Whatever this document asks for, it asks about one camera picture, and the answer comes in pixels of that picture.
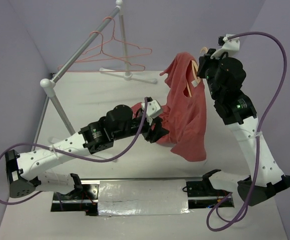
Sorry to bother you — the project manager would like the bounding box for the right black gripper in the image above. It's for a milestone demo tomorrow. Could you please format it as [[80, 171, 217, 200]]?
[[196, 47, 227, 100]]

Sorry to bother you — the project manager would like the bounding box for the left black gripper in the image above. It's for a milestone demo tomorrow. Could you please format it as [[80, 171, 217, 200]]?
[[112, 112, 169, 143]]

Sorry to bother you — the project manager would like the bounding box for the red t shirt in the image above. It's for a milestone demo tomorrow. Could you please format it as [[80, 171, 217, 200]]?
[[129, 51, 208, 163]]

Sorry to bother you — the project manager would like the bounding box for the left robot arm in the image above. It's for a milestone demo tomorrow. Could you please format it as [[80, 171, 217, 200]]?
[[5, 100, 168, 199]]

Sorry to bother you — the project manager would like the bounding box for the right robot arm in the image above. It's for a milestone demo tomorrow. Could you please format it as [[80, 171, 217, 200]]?
[[197, 48, 290, 206]]

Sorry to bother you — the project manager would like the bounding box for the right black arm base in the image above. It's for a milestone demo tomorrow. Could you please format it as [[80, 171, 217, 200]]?
[[182, 169, 229, 197]]

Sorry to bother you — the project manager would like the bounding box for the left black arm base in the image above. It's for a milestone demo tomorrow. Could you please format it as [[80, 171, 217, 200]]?
[[51, 179, 100, 217]]

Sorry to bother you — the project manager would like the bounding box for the silver foil tape panel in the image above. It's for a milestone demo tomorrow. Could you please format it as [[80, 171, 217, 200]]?
[[98, 179, 189, 216]]

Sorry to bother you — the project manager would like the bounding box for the white garment rack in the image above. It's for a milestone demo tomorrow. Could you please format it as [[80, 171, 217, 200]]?
[[40, 0, 157, 135]]

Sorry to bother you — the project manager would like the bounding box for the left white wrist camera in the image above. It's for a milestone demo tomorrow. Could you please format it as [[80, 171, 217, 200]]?
[[141, 99, 163, 125]]

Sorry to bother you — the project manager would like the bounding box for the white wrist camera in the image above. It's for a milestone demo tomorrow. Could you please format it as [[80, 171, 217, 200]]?
[[141, 99, 163, 125], [211, 34, 240, 59]]

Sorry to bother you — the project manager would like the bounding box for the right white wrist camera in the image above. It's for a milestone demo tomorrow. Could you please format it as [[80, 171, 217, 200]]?
[[211, 34, 240, 59]]

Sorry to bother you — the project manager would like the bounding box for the pink wire hanger far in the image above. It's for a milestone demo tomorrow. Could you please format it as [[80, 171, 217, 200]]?
[[102, 16, 152, 61]]

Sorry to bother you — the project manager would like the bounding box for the pink wire hanger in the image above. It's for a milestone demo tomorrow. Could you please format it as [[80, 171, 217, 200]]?
[[102, 16, 152, 61], [71, 31, 145, 73]]

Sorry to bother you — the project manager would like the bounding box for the pink wire hanger near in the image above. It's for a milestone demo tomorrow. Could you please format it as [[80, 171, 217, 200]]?
[[71, 31, 145, 73]]

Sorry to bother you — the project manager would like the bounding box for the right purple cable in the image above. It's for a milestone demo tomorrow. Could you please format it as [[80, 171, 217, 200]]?
[[206, 31, 287, 232]]

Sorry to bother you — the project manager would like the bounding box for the purple cable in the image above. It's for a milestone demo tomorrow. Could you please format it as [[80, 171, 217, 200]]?
[[0, 96, 152, 206], [206, 31, 287, 232]]

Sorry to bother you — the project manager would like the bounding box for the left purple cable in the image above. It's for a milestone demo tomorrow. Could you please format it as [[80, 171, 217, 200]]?
[[0, 96, 152, 206]]

